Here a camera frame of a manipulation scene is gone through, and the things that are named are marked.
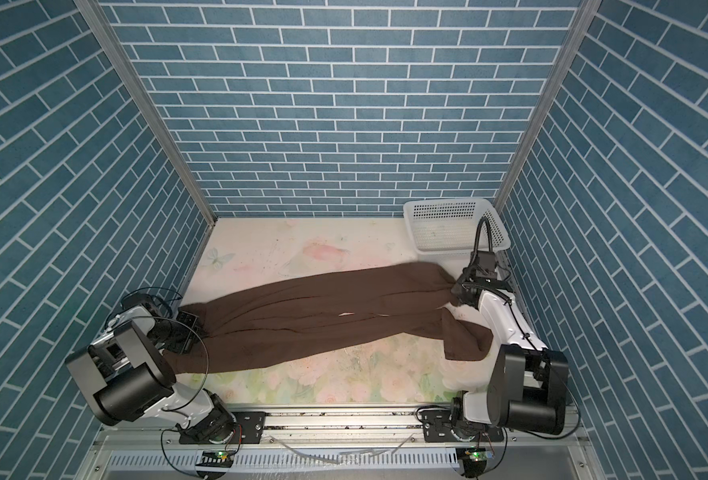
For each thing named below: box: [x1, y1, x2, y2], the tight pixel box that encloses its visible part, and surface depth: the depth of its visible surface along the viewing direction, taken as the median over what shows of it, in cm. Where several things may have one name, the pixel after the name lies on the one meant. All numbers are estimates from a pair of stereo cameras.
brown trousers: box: [164, 262, 493, 374], surface depth 94 cm
